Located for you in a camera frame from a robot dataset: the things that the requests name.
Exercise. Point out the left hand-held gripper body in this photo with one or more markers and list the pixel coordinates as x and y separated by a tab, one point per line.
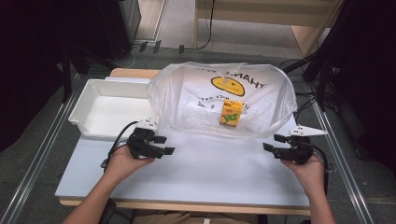
141	137

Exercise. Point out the person's left hand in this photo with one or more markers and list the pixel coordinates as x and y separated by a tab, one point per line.
124	163

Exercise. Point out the person's right hand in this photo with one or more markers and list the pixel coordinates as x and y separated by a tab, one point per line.
306	175

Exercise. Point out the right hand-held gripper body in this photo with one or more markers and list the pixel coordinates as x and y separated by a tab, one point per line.
299	149

